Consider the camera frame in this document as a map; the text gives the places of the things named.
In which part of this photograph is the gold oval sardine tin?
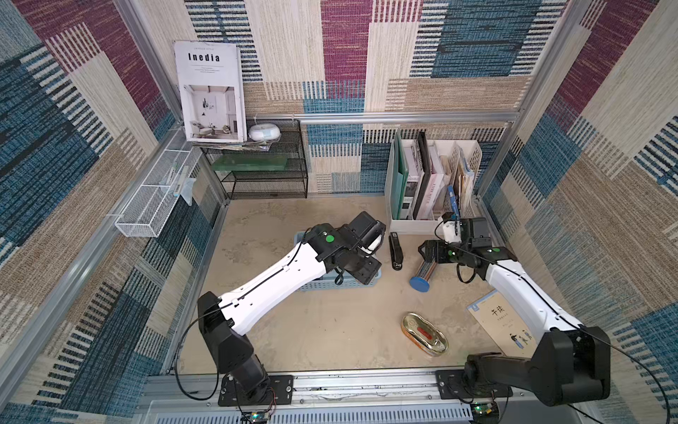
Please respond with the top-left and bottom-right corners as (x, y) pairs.
(401, 312), (448, 357)

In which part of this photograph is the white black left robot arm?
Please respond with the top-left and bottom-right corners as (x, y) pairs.
(197, 211), (386, 405)

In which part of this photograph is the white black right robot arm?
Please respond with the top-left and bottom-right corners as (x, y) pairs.
(420, 213), (611, 406)

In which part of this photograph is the light blue perforated basket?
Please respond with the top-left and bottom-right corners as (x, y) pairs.
(293, 230), (383, 292)

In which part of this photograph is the black stapler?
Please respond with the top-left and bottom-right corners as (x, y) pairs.
(388, 232), (404, 271)

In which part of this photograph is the blue capped pencil tube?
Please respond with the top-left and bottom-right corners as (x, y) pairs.
(409, 257), (437, 293)

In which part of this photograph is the white pink book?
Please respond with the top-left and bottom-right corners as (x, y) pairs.
(417, 155), (446, 220)

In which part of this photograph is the white file organizer box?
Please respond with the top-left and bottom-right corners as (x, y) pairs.
(384, 140), (482, 235)

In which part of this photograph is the green folder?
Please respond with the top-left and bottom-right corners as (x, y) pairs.
(390, 132), (409, 220)

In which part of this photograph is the brown notebook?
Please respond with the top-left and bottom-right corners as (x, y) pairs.
(467, 290), (538, 358)

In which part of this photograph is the green tray on shelf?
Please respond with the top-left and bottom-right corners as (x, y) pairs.
(211, 154), (288, 171)

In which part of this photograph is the white round device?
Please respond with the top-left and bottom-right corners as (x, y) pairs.
(248, 123), (282, 142)

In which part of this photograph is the Inedia magazine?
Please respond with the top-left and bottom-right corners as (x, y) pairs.
(173, 41), (247, 145)

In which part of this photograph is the black wire mesh shelf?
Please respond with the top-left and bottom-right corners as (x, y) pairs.
(199, 119), (309, 201)

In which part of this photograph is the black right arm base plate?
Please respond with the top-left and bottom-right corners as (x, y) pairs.
(434, 369), (513, 401)

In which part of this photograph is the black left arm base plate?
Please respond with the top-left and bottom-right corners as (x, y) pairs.
(218, 375), (294, 407)

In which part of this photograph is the white wire wall basket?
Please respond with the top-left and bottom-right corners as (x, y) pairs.
(115, 148), (201, 238)

